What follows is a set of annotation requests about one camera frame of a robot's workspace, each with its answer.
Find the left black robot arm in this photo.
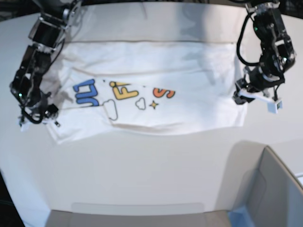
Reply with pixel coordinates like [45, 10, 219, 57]
[233, 0, 296, 105]

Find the white printed t-shirt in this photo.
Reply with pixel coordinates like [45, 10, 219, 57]
[43, 42, 247, 143]

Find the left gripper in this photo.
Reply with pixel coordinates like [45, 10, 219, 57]
[232, 66, 285, 105]

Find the grey cardboard box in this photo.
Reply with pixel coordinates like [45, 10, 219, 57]
[46, 146, 303, 227]

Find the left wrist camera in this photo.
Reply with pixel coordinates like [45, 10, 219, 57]
[267, 99, 283, 114]

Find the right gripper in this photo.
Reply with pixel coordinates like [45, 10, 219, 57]
[18, 94, 61, 131]

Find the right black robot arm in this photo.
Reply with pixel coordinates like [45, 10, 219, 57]
[9, 0, 82, 127]

